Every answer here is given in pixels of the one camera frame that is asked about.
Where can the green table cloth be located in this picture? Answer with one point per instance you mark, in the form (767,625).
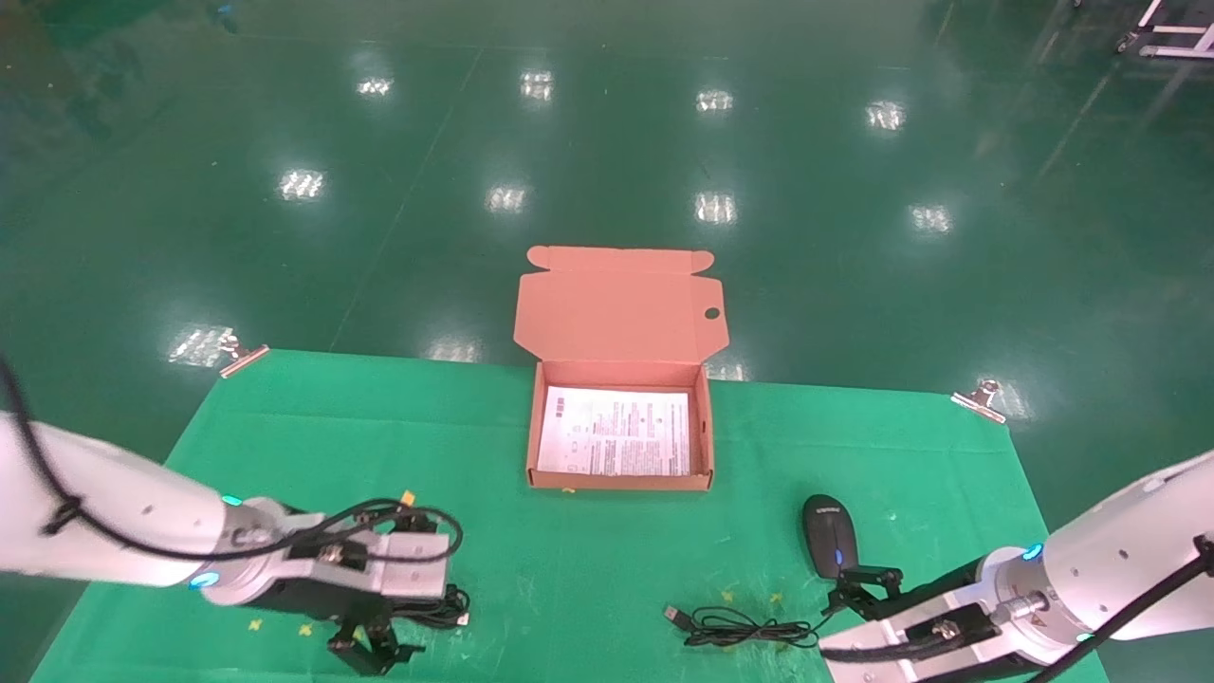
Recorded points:
(588,569)

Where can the white metal frame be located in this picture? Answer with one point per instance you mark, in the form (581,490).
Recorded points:
(1171,33)

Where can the metal binder clip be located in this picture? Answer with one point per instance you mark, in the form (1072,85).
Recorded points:
(982,398)
(242,353)

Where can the brown cardboard box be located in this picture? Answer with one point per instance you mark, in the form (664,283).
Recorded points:
(616,308)

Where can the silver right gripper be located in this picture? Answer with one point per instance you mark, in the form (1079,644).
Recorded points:
(948,631)

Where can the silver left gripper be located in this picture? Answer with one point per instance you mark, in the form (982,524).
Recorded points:
(398,569)

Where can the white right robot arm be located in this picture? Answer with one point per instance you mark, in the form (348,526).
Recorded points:
(1129,560)

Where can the white printed instruction sheet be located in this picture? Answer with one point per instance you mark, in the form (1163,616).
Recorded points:
(615,432)

